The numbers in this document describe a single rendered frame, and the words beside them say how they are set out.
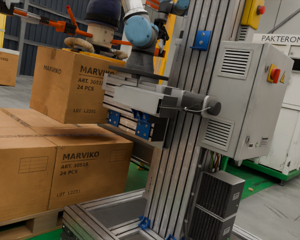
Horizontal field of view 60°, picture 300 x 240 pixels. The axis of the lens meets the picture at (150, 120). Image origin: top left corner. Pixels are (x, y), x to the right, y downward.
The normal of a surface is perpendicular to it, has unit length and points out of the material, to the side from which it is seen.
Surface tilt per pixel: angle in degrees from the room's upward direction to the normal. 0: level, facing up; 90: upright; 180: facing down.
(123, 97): 90
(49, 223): 90
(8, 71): 90
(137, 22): 97
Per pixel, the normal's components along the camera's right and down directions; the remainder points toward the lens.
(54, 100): -0.62, 0.00
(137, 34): -0.13, 0.24
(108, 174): 0.71, 0.25
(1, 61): 0.47, 0.22
